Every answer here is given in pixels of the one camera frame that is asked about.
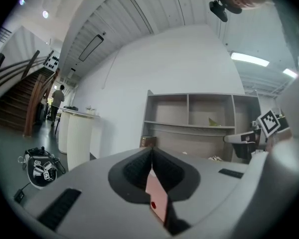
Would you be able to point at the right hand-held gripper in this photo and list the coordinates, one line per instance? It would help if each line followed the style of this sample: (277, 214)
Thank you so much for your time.
(269, 123)

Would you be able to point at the square ceiling light panel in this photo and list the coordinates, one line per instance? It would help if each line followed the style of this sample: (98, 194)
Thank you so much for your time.
(290, 73)

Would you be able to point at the long ceiling tube light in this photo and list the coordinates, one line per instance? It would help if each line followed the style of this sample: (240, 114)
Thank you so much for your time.
(249, 59)

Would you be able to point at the small potted plant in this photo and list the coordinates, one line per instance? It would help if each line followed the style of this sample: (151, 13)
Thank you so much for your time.
(91, 109)

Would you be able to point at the round ceiling light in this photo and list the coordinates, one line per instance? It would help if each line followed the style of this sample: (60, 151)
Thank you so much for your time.
(21, 1)
(45, 14)

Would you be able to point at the white ribbed bar table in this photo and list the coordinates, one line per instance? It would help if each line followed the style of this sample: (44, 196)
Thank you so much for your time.
(77, 138)

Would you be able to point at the black power adapter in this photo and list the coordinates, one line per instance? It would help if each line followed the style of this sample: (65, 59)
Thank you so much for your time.
(19, 196)

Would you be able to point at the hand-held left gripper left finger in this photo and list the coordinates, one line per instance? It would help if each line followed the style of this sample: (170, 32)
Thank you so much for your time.
(89, 208)

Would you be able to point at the green plant leaf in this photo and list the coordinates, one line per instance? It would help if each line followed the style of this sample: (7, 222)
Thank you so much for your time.
(213, 122)

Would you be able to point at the black hanging frame lamp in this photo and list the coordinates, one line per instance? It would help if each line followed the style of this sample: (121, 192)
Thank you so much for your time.
(91, 48)

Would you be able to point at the black and white bag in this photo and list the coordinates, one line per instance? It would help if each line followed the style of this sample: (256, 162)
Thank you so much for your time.
(40, 175)

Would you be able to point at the black head-worn camera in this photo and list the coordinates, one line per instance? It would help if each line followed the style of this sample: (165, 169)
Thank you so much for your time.
(219, 10)

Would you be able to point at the white board with black dots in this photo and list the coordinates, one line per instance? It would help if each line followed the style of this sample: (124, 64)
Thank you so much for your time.
(51, 60)

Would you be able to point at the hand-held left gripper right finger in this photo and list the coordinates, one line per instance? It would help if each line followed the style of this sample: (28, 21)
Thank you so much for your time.
(209, 183)

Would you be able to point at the black object on bar table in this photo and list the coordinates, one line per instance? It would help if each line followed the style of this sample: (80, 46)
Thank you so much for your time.
(71, 107)

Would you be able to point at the dark wooden staircase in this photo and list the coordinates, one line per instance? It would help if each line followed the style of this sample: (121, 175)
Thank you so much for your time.
(17, 101)

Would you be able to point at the wooden cubby shelf unit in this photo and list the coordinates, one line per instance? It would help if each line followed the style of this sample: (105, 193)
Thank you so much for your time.
(189, 133)

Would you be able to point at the pink card sheet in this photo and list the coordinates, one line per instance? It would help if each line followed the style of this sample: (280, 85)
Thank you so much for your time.
(157, 198)

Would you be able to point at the spare hand-held gripper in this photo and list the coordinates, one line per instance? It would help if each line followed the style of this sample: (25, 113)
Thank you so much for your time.
(37, 163)
(49, 175)

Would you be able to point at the grey wooden desk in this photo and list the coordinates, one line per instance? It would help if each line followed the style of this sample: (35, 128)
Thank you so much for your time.
(196, 155)

